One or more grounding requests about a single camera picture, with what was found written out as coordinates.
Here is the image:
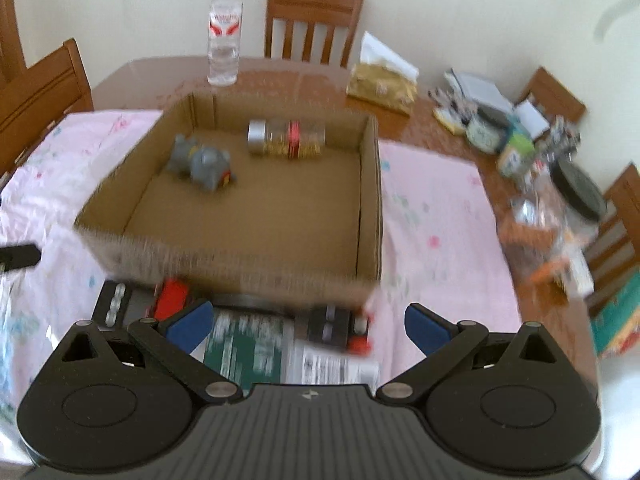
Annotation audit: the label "red toy train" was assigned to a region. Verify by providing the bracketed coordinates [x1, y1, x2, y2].
[148, 278, 194, 321]

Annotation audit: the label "medical cotton swab box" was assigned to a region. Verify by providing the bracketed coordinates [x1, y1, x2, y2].
[192, 309, 380, 392]

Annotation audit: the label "black toy cube red wheels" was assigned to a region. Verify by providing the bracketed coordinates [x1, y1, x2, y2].
[305, 304, 372, 356]

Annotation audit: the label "black digital timer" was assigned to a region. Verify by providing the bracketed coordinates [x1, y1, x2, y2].
[91, 280, 155, 330]

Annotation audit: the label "pink floral tablecloth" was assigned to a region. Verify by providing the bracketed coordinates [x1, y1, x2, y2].
[1, 110, 521, 463]

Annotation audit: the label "large jar black lid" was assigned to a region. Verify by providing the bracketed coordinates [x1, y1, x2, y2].
[498, 159, 606, 285]

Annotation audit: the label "brown cardboard box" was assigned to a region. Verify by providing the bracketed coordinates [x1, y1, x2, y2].
[75, 92, 383, 308]

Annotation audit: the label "wooden chair left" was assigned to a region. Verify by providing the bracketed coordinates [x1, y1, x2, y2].
[1, 0, 93, 178]

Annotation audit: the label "colourful paper bag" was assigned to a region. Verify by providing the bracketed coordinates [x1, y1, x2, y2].
[591, 272, 640, 359]

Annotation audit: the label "grey toy figure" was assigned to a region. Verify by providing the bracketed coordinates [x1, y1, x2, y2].
[165, 134, 235, 191]

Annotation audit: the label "wooden chair near right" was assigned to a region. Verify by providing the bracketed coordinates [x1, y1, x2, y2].
[586, 164, 640, 318]

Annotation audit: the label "small jar green lid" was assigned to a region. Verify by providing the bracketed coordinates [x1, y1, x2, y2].
[497, 132, 536, 178]

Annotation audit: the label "yellow flat packet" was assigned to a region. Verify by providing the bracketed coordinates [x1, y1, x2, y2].
[433, 107, 466, 136]

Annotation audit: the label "white jar dark lid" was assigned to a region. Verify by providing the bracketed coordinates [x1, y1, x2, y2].
[465, 106, 510, 154]

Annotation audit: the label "clear pen holder cup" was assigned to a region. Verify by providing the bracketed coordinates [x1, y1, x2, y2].
[532, 115, 582, 176]

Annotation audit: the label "teal small box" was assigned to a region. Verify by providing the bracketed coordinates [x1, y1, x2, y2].
[506, 114, 530, 139]

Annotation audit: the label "glass jar silver lid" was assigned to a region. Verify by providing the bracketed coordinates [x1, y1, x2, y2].
[247, 118, 326, 159]

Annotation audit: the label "stack of papers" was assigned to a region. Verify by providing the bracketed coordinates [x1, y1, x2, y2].
[444, 68, 513, 114]

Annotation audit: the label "gold tissue pack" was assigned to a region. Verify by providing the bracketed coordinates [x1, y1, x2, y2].
[346, 32, 420, 116]

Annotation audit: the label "clear plastic water bottle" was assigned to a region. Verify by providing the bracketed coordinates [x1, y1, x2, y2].
[207, 0, 243, 87]

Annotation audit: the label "wooden chair behind bottle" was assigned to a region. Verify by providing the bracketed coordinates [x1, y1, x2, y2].
[264, 0, 364, 68]

